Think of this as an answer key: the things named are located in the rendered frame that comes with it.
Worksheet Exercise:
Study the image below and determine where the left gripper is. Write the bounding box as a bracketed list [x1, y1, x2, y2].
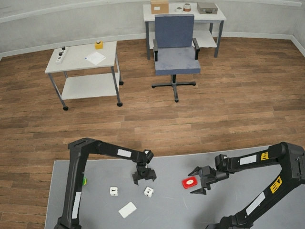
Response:
[132, 168, 157, 185]

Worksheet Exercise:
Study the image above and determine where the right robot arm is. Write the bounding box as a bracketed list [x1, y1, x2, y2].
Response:
[198, 142, 305, 229]

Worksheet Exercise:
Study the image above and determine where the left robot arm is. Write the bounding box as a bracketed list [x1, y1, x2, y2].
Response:
[54, 137, 154, 229]

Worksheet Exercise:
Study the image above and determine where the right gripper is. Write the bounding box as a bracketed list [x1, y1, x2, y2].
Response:
[188, 167, 211, 195]

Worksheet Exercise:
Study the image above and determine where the white number cube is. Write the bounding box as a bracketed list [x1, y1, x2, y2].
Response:
[110, 187, 118, 196]
[144, 187, 153, 197]

